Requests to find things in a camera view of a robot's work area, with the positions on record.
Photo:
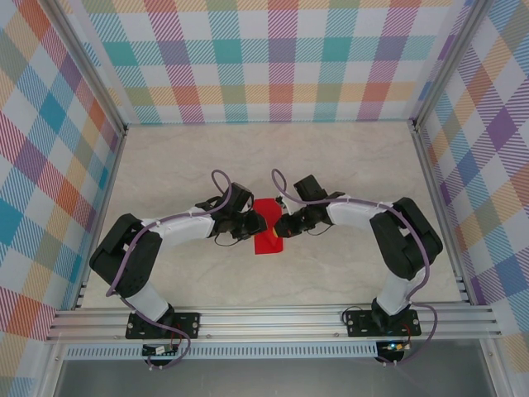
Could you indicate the grey metal panel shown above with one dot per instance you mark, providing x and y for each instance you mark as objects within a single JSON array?
[{"x": 268, "y": 378}]

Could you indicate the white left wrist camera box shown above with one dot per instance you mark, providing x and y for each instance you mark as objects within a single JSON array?
[{"x": 248, "y": 202}]

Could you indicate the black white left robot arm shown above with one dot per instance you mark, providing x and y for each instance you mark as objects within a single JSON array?
[{"x": 140, "y": 273}]

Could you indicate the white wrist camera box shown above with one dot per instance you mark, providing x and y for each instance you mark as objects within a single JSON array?
[
  {"x": 248, "y": 202},
  {"x": 283, "y": 200}
]

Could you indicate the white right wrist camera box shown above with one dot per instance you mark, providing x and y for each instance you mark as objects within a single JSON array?
[{"x": 283, "y": 200}]

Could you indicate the aluminium frame post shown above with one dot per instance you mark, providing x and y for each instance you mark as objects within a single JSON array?
[
  {"x": 82, "y": 62},
  {"x": 450, "y": 62}
]

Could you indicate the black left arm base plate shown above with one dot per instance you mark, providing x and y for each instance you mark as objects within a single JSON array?
[{"x": 188, "y": 324}]

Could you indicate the aluminium mounting rail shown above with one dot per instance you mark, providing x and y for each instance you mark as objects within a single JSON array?
[{"x": 268, "y": 322}]

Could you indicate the aluminium right side rail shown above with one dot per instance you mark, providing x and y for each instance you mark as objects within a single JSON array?
[{"x": 430, "y": 173}]

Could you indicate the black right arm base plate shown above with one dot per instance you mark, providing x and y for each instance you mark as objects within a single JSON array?
[{"x": 357, "y": 324}]

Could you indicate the right small circuit board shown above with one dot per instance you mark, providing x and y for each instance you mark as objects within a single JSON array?
[{"x": 394, "y": 347}]

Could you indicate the small circuit board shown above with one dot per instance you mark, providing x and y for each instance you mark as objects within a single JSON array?
[
  {"x": 157, "y": 351},
  {"x": 394, "y": 347}
]

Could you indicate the aluminium left frame post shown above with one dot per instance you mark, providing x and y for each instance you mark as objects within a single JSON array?
[{"x": 82, "y": 62}]

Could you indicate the left small circuit board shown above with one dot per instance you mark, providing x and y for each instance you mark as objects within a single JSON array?
[{"x": 157, "y": 351}]

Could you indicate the aluminium right frame post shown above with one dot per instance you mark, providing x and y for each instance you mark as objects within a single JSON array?
[{"x": 450, "y": 62}]

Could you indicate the aluminium left side rail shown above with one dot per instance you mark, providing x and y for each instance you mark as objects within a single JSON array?
[{"x": 111, "y": 173}]

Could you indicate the red paper sheet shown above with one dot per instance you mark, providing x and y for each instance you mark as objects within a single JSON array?
[{"x": 268, "y": 248}]

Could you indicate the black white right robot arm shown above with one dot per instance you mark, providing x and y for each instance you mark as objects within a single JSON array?
[{"x": 405, "y": 240}]

